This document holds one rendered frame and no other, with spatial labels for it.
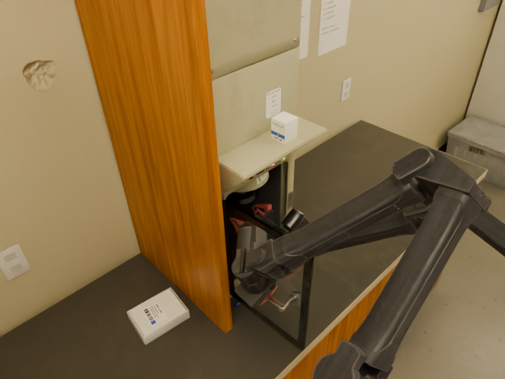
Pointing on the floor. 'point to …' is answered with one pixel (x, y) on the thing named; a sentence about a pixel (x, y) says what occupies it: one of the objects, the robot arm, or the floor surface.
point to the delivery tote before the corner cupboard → (480, 147)
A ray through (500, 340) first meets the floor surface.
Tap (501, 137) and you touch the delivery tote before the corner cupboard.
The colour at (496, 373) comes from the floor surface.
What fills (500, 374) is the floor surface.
